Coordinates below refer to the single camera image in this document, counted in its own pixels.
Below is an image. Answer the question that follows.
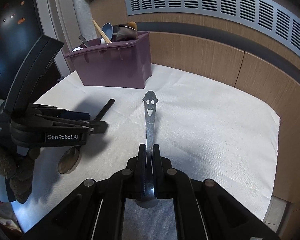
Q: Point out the metal spatula utensil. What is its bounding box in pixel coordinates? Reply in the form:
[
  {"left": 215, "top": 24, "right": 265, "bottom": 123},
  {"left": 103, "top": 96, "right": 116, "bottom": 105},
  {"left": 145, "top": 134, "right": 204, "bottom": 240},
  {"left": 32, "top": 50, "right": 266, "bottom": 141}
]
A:
[{"left": 116, "top": 25, "right": 138, "bottom": 41}]

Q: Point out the white plastic spoon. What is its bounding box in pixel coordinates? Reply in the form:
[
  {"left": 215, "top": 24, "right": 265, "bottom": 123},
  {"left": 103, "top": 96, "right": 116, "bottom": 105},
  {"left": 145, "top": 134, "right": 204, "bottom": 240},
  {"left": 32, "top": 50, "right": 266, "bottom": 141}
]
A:
[{"left": 72, "top": 47, "right": 83, "bottom": 52}]

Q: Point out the grey ventilation grille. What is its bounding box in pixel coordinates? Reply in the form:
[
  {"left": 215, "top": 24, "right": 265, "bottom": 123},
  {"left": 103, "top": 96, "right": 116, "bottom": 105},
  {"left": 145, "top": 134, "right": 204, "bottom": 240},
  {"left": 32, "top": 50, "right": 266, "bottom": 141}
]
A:
[{"left": 125, "top": 0, "right": 300, "bottom": 57}]

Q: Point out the purple plastic utensil bin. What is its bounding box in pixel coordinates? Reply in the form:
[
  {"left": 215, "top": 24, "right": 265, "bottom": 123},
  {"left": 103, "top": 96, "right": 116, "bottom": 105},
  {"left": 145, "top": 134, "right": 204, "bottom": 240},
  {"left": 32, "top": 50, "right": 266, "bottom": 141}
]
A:
[{"left": 65, "top": 31, "right": 152, "bottom": 89}]

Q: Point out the white table mat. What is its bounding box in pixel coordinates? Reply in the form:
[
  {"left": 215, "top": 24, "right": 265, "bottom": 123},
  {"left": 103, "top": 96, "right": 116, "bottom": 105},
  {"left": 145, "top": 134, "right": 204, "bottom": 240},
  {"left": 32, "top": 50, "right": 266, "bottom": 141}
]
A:
[{"left": 12, "top": 64, "right": 281, "bottom": 231}]

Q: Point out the blue plastic spoon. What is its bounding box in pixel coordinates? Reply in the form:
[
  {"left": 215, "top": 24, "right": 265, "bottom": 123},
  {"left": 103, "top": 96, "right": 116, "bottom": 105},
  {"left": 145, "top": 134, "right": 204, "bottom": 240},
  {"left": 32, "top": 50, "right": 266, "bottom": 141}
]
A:
[{"left": 101, "top": 23, "right": 114, "bottom": 41}]

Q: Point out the smiley face metal spoon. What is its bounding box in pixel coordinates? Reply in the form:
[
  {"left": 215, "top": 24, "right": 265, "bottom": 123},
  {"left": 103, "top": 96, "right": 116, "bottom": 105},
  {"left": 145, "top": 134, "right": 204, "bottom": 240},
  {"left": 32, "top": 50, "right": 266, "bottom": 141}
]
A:
[{"left": 142, "top": 90, "right": 159, "bottom": 200}]

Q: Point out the wooden chopstick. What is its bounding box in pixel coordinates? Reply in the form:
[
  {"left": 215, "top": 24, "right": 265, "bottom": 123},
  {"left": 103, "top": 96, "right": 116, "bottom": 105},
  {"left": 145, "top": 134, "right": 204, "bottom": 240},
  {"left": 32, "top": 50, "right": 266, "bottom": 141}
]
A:
[{"left": 92, "top": 19, "right": 111, "bottom": 44}]

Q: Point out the gloved left hand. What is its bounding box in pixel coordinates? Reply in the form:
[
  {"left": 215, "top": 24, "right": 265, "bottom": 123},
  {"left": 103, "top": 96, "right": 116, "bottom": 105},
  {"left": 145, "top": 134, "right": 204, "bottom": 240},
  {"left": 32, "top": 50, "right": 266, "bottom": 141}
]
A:
[{"left": 0, "top": 141, "right": 40, "bottom": 204}]

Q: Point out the smoky plastic spoon black handle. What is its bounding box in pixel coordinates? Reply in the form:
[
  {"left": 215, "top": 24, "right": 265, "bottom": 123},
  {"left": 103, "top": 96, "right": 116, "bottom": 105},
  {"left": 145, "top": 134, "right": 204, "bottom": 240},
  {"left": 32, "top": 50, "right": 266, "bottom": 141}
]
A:
[{"left": 57, "top": 99, "right": 115, "bottom": 174}]

